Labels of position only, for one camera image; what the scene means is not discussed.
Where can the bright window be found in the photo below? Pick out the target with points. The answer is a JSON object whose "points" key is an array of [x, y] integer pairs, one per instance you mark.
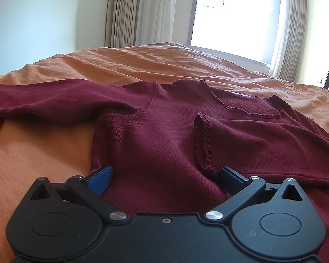
{"points": [[241, 31]]}

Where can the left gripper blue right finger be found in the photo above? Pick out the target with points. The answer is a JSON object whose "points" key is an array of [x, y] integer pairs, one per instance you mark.
{"points": [[234, 182]]}

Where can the beige left curtain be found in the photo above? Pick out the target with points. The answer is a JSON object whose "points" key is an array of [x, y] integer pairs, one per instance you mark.
{"points": [[139, 22]]}

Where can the beige curtain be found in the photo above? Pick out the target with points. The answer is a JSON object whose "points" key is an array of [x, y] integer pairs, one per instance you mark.
{"points": [[290, 39], [139, 22]]}

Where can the orange duvet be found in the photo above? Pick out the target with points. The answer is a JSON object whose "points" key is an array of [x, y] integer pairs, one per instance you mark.
{"points": [[32, 148]]}

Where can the beige right curtain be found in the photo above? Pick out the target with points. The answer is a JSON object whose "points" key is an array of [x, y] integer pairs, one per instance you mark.
{"points": [[290, 39]]}

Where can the maroon long sleeve shirt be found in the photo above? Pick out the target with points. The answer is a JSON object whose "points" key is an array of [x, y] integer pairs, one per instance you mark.
{"points": [[166, 143]]}

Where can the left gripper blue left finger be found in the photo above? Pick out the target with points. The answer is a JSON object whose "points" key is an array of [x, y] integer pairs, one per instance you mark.
{"points": [[94, 184]]}

